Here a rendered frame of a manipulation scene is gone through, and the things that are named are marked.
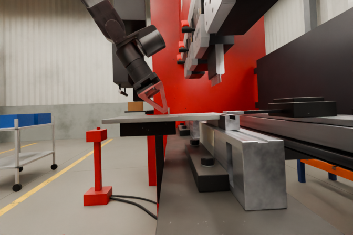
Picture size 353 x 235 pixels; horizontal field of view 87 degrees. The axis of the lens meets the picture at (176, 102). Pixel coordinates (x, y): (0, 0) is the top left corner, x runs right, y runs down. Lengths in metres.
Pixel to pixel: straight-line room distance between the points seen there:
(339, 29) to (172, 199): 0.83
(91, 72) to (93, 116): 1.67
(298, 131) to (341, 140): 0.13
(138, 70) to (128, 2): 1.31
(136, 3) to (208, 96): 0.96
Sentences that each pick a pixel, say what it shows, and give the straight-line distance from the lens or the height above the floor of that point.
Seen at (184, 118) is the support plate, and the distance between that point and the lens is 0.42.
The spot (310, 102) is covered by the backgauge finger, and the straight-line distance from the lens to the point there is 0.56.
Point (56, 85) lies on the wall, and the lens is 8.26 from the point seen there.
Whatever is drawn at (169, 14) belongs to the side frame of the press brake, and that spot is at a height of 1.71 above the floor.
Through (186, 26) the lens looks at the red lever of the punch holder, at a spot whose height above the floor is 1.27.
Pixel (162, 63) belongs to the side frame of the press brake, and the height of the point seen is 1.35.
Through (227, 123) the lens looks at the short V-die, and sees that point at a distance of 0.40.
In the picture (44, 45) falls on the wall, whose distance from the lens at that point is 8.74.
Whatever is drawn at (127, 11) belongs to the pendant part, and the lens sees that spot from 1.73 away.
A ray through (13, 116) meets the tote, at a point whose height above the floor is 0.98.
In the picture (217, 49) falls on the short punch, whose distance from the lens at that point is 0.49.
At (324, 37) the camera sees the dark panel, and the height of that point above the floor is 1.28.
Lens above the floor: 1.02
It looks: 2 degrees up
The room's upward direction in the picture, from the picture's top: 2 degrees counter-clockwise
